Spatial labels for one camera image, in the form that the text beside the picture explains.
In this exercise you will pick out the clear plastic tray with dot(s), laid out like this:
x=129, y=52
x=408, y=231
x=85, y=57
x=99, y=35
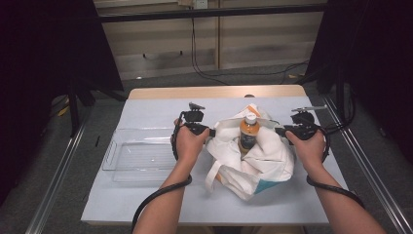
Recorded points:
x=139, y=159

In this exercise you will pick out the black metal stand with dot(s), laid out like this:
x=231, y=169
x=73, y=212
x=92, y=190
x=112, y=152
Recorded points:
x=340, y=94
x=74, y=107

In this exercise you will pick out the person's left hand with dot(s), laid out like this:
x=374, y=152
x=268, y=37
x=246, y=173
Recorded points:
x=188, y=143

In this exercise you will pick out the black horizontal bar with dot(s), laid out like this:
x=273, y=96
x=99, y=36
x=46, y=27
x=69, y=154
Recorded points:
x=211, y=13

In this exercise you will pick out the white wall outlet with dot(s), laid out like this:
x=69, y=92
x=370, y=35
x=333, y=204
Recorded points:
x=200, y=4

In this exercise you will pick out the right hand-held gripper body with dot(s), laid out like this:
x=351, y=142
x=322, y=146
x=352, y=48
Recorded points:
x=303, y=125

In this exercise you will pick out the white tote bag green orange print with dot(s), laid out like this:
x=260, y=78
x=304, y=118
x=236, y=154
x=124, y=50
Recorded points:
x=266, y=165

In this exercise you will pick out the black curtain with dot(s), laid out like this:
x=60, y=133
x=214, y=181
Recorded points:
x=376, y=65
x=42, y=65

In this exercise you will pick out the orange tea bottle white cap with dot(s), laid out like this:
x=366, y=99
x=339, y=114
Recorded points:
x=249, y=133

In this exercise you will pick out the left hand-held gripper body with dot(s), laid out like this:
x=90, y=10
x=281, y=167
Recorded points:
x=194, y=118

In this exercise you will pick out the person's right hand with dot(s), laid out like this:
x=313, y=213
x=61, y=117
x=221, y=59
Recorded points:
x=308, y=149

